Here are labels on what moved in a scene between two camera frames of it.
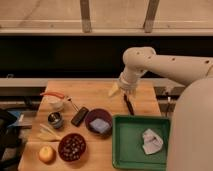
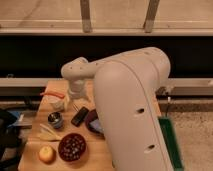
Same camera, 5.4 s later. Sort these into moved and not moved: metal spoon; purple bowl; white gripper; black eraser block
Moved: white gripper
Not moved: metal spoon; purple bowl; black eraser block
